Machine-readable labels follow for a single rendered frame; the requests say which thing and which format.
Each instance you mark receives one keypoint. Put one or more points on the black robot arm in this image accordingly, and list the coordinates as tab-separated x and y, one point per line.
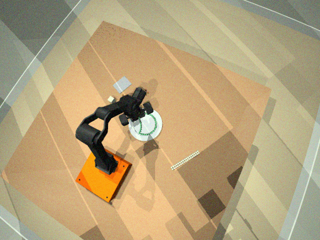
92	137

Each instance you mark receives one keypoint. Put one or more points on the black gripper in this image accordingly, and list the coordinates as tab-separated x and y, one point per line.
141	113

